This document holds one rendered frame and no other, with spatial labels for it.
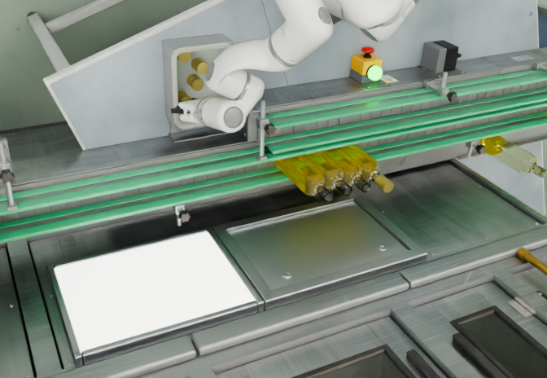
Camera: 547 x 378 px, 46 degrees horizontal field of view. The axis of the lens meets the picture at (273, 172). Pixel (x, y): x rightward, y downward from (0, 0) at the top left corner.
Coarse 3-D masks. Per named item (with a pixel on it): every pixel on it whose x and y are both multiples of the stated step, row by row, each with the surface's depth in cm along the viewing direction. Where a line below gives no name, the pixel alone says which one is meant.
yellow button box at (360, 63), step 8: (352, 56) 198; (360, 56) 197; (368, 56) 196; (376, 56) 197; (352, 64) 198; (360, 64) 195; (368, 64) 194; (376, 64) 195; (352, 72) 199; (360, 72) 196; (360, 80) 196; (368, 80) 196
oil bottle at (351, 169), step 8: (328, 152) 183; (336, 152) 183; (336, 160) 179; (344, 160) 179; (352, 160) 179; (344, 168) 175; (352, 168) 176; (360, 168) 176; (344, 176) 176; (352, 176) 175; (352, 184) 176
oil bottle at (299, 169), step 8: (280, 160) 183; (288, 160) 179; (296, 160) 179; (304, 160) 179; (280, 168) 184; (288, 168) 179; (296, 168) 175; (304, 168) 175; (312, 168) 175; (288, 176) 180; (296, 176) 176; (304, 176) 172; (312, 176) 171; (320, 176) 171; (296, 184) 176; (304, 184) 172; (312, 184) 170; (304, 192) 173; (312, 192) 171
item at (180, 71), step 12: (180, 48) 163; (192, 48) 164; (204, 48) 166; (216, 48) 167; (204, 60) 175; (180, 72) 174; (192, 72) 175; (180, 84) 175; (204, 84) 178; (192, 96) 178; (204, 96) 180; (216, 96) 182
